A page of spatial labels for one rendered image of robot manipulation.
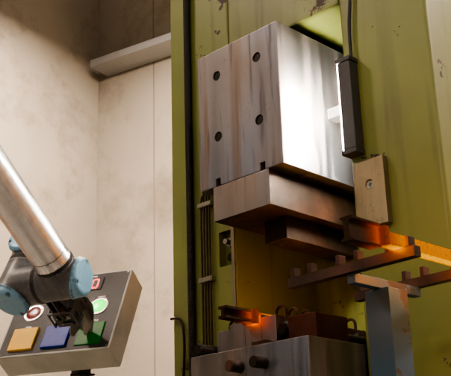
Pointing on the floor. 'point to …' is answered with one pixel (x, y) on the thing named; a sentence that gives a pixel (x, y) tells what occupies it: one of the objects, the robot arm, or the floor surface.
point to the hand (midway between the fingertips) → (88, 327)
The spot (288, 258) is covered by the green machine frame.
